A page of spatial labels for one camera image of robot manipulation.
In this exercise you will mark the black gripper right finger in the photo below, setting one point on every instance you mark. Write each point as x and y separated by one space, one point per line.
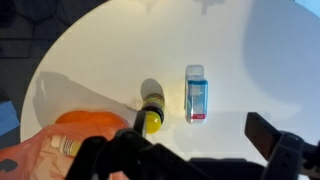
261 136

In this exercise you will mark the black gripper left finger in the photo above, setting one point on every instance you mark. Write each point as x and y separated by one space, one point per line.
140 123

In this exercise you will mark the blue mentos packet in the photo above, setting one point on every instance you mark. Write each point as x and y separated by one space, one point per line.
196 96

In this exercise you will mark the orange plastic bag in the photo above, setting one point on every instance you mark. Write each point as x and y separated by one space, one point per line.
33 153

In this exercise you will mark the yellow supplement bottle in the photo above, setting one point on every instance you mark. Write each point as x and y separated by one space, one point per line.
153 113

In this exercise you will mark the orange round plastic item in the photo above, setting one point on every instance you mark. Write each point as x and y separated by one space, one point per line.
90 120

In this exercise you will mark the blue base platform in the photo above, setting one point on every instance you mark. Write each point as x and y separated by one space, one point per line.
7 116

